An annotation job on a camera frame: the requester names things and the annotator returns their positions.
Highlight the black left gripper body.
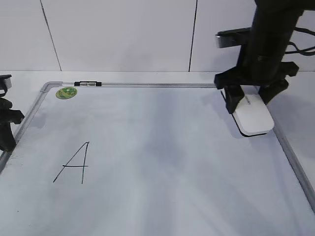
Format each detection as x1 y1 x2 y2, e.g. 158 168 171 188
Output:
0 98 25 151

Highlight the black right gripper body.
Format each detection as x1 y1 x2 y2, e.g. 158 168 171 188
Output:
214 44 299 89

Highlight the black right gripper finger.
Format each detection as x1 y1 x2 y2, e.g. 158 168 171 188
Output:
258 79 289 105
224 85 245 114

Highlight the white whiteboard eraser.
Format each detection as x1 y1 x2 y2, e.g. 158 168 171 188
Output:
231 86 275 137

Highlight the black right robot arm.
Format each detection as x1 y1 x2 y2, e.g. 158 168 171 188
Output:
214 0 315 114

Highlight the round green magnet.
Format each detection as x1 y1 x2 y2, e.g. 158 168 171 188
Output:
56 87 77 100

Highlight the white aluminium-framed whiteboard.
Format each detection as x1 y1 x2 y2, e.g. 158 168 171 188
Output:
0 85 315 236

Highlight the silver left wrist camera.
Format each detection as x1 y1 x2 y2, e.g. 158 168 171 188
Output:
0 74 12 97

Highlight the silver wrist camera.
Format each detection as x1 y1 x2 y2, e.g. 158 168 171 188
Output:
0 74 12 97
215 27 251 48

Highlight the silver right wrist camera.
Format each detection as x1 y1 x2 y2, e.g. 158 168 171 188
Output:
215 27 251 48

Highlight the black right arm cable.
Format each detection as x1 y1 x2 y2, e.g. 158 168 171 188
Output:
284 26 315 56

